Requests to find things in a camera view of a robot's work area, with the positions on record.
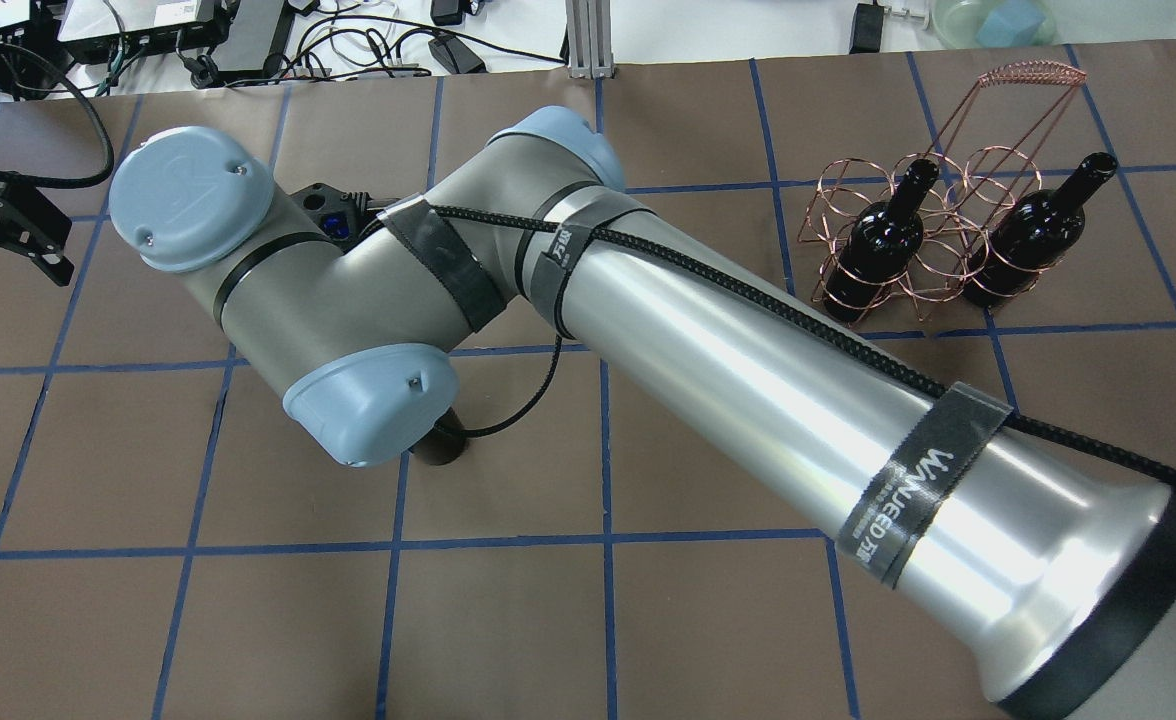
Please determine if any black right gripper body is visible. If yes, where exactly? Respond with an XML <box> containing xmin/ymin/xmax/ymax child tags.
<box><xmin>288</xmin><ymin>182</ymin><xmax>390</xmax><ymax>251</ymax></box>

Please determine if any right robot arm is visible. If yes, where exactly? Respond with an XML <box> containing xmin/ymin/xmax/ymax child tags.
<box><xmin>108</xmin><ymin>106</ymin><xmax>1176</xmax><ymax>719</ymax></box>

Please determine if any glass bowl with blue sponge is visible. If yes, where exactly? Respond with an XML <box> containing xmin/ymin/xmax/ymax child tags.
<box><xmin>928</xmin><ymin>1</ymin><xmax>1056</xmax><ymax>49</ymax></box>

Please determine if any dark wine bottle in basket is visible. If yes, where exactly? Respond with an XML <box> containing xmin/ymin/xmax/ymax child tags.
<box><xmin>824</xmin><ymin>158</ymin><xmax>938</xmax><ymax>324</ymax></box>

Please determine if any copper wire wine basket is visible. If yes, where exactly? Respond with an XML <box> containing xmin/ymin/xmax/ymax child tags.
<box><xmin>797</xmin><ymin>59</ymin><xmax>1087</xmax><ymax>325</ymax></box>

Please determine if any black power adapter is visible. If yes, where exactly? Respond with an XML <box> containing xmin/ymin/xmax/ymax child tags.
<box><xmin>427</xmin><ymin>35</ymin><xmax>488</xmax><ymax>76</ymax></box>

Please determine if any dark wine bottle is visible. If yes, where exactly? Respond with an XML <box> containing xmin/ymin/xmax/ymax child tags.
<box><xmin>824</xmin><ymin>158</ymin><xmax>938</xmax><ymax>324</ymax></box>
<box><xmin>410</xmin><ymin>416</ymin><xmax>468</xmax><ymax>468</ymax></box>

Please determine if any aluminium frame post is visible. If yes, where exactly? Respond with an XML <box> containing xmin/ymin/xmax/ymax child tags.
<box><xmin>564</xmin><ymin>1</ymin><xmax>617</xmax><ymax>79</ymax></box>

